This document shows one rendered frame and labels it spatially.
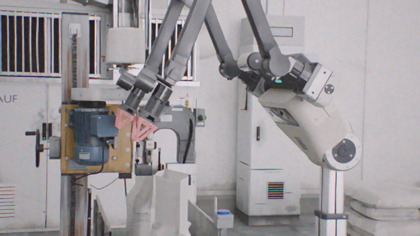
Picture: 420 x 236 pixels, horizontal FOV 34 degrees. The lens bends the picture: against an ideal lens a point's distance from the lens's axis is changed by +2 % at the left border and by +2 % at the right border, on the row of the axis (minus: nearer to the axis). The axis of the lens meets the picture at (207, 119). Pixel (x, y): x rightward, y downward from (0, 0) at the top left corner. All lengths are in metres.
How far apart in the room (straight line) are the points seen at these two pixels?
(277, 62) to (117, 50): 0.92
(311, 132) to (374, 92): 5.52
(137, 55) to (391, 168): 5.58
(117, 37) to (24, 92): 2.96
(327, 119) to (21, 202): 3.85
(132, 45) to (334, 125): 0.96
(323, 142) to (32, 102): 3.67
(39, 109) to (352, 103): 3.69
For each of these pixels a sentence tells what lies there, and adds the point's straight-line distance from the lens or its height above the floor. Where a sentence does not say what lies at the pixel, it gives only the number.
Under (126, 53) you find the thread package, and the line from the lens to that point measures 2.93.
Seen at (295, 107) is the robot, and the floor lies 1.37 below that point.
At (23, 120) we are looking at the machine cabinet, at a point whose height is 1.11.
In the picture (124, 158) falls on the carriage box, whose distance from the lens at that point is 3.15.
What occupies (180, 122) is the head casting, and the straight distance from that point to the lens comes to 3.16.
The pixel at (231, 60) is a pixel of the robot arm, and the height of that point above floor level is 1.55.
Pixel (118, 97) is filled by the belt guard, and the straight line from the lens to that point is 2.97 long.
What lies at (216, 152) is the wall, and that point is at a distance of 7.38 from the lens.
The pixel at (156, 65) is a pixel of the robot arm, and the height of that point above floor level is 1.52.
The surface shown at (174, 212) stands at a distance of 2.75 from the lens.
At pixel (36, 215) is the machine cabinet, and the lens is 5.94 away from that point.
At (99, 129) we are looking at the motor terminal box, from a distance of 2.85.
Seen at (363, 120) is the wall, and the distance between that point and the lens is 7.96.
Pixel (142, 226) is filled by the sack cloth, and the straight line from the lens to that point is 3.47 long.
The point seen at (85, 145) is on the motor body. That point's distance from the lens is 2.94.
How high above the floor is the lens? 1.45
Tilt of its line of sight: 3 degrees down
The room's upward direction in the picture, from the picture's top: 1 degrees clockwise
